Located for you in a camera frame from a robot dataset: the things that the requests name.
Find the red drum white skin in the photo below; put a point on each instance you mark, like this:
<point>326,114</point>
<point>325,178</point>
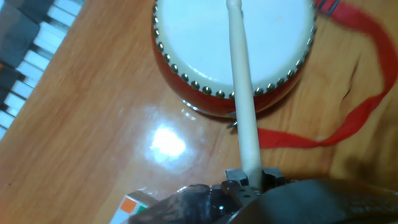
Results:
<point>192,37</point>

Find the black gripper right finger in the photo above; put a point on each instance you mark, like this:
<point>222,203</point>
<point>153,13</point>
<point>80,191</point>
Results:
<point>273,177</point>

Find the white Rubik's cube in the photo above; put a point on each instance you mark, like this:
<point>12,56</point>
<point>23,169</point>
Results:
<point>129,207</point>

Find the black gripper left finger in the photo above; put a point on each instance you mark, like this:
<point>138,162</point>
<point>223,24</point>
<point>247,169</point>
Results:
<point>237,186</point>

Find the pale wooden drumstick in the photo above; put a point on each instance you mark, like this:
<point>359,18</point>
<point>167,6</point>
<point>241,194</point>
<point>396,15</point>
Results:
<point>244,93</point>

